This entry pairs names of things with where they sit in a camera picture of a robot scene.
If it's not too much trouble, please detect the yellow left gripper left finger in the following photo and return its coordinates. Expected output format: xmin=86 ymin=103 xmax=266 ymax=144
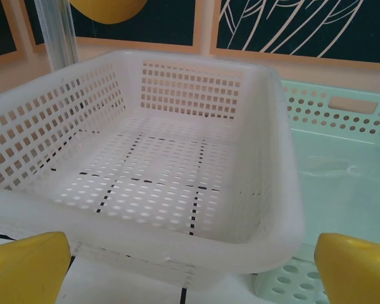
xmin=0 ymin=231 xmax=71 ymax=304

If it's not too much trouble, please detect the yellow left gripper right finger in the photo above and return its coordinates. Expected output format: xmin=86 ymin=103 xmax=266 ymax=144
xmin=314 ymin=233 xmax=380 ymax=304

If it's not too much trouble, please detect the pale green plastic basket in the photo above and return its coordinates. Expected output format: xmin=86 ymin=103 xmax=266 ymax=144
xmin=251 ymin=79 xmax=380 ymax=304

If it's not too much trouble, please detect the white plastic basket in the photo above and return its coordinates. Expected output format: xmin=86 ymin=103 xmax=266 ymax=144
xmin=0 ymin=49 xmax=306 ymax=291

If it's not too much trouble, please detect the aluminium frame post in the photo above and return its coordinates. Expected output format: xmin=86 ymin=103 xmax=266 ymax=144
xmin=34 ymin=0 xmax=80 ymax=72

